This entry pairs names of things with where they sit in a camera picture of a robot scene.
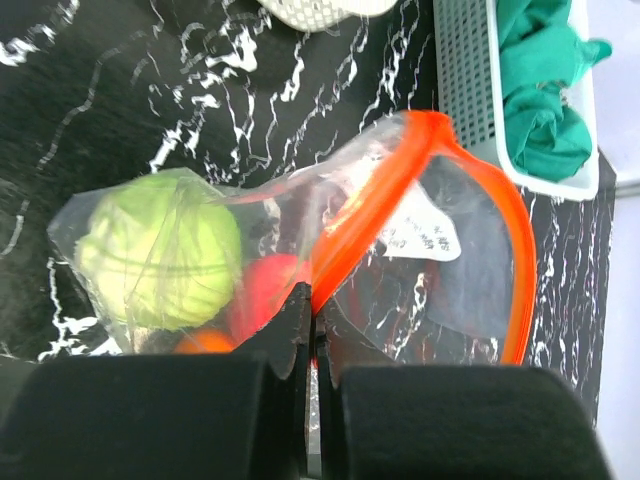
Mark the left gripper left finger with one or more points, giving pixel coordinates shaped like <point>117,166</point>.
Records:
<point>263,403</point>

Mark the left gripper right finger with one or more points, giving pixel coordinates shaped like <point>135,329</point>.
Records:
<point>338,345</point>

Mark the clear zip top bag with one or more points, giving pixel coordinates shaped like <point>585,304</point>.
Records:
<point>374,221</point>

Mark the red fake peach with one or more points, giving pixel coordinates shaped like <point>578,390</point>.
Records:
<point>267,283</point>

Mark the orange fake fruit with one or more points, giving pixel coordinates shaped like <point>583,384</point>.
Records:
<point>203,341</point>

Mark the pale green fake cabbage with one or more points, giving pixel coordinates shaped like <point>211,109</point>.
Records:
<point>162,251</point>

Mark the grey folded towel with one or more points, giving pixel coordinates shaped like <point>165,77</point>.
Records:
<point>473,294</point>

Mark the white oval perforated basket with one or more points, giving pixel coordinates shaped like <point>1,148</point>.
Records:
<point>317,15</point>

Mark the white rectangular plastic basket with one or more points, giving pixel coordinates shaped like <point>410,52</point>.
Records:
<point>470,92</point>

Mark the green cloth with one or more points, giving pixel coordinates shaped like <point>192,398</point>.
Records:
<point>541,55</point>

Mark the black marble pattern mat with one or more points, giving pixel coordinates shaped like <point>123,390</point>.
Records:
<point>95,92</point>

